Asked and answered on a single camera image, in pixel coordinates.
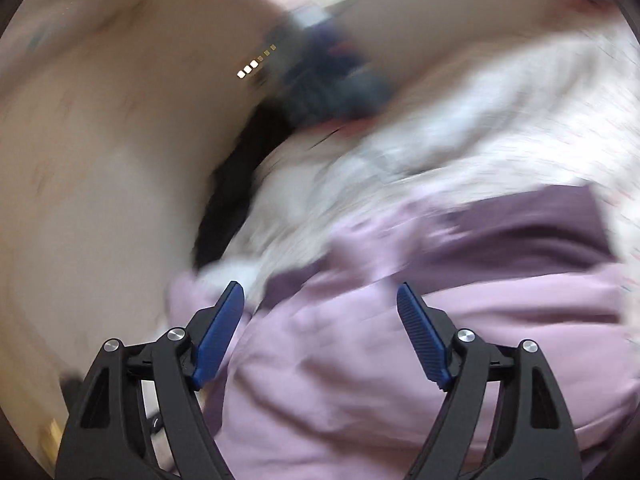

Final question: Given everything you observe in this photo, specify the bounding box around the lilac jacket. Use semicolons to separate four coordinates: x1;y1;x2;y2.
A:
167;185;631;480

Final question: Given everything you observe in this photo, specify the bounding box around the dark blue cloth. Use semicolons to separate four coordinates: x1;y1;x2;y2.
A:
260;10;396;126

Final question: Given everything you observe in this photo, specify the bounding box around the black cloth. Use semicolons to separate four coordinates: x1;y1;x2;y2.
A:
195;105;296;271

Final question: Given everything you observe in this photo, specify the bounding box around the cherry print bed sheet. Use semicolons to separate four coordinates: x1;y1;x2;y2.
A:
200;30;640;311

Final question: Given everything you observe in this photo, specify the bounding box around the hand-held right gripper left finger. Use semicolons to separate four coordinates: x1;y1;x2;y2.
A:
55;280;246;480

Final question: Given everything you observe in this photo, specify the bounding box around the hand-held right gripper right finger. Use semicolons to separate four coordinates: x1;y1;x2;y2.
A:
396;281;583;480

